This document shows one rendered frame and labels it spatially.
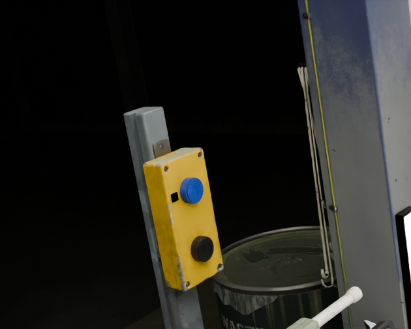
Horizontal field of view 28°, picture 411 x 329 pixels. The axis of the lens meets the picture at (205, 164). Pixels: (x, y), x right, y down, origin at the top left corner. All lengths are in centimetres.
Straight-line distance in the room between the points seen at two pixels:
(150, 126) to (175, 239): 22
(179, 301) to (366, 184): 53
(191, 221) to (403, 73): 64
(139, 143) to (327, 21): 53
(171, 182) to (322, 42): 54
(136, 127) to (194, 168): 14
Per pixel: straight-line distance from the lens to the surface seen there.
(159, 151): 159
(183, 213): 157
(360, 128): 187
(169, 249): 159
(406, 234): 192
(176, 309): 169
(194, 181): 156
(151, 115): 158
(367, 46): 182
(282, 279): 272
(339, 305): 183
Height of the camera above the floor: 190
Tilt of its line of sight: 14 degrees down
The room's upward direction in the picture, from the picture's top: 10 degrees counter-clockwise
